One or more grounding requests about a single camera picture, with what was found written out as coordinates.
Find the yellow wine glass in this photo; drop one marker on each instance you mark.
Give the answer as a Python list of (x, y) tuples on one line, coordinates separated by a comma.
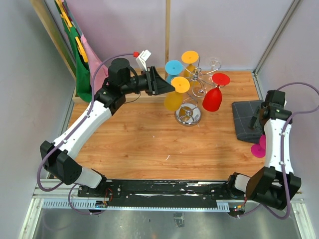
[(174, 99), (189, 57)]

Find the green garment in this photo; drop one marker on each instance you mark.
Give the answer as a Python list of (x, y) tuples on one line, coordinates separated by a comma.
[(82, 72)]

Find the pink garment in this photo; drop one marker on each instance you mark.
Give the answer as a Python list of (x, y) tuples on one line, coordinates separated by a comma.
[(94, 61)]

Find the magenta plastic wine glass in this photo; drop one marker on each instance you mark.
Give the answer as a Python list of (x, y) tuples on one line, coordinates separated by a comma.
[(259, 149)]

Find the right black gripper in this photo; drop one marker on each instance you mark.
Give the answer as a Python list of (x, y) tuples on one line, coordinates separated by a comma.
[(255, 123)]

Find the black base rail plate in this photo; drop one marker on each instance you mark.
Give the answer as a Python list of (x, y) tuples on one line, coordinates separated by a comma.
[(164, 195)]

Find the yellow clothes hanger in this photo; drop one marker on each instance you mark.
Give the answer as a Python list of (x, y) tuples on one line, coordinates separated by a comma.
[(67, 19)]

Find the grey folded cloth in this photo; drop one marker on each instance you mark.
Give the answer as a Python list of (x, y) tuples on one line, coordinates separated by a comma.
[(243, 112)]

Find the clear wine glass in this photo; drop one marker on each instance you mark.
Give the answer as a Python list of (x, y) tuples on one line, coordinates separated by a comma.
[(215, 65)]

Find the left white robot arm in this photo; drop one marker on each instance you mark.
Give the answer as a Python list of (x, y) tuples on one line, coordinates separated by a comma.
[(58, 157)]

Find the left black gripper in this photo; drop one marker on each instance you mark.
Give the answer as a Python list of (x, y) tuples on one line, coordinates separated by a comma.
[(156, 84)]

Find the chrome wine glass rack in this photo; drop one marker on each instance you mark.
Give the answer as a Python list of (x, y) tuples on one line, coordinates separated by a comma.
[(189, 113)]

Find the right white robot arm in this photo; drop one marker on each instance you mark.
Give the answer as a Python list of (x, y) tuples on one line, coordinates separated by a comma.
[(274, 184)]

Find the red plastic wine glass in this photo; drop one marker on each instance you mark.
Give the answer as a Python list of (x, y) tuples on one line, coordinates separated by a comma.
[(213, 98)]

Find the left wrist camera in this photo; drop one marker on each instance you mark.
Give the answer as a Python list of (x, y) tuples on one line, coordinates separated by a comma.
[(141, 58)]

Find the blue plastic wine glass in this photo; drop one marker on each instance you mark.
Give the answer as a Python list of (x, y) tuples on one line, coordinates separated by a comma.
[(173, 69)]

